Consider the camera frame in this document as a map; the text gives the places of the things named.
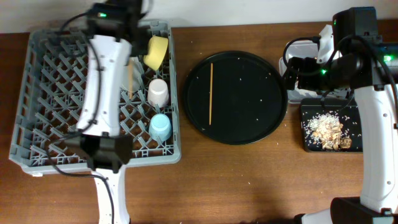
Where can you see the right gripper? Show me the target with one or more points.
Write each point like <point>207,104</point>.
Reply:
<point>307,66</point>

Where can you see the yellow bowl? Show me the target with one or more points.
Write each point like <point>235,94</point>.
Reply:
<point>157,48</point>

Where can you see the pink plastic cup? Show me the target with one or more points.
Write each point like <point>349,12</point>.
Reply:
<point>158,93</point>

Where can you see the food scraps and rice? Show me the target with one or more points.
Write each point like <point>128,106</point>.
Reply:
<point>331,132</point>

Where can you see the wooden chopstick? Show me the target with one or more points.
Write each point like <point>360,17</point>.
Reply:
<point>211,94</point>
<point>130,78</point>

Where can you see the blue plastic cup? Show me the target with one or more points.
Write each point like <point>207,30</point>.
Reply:
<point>160,127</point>

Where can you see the grey round plate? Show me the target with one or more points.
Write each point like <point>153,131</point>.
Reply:
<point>138,73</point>

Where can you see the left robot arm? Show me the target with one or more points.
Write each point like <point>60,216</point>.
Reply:
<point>113,38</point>

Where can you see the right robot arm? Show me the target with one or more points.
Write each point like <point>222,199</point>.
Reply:
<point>354,56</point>

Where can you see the grey plastic dishwasher rack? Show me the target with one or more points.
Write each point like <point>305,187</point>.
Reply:
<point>51,98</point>

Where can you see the clear plastic bin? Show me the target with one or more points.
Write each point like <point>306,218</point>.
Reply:
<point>302,49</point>

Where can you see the black rectangular tray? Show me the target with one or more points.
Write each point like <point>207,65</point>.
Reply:
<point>313,105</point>

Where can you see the round black serving tray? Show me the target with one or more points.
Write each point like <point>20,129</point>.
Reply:
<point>249,97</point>

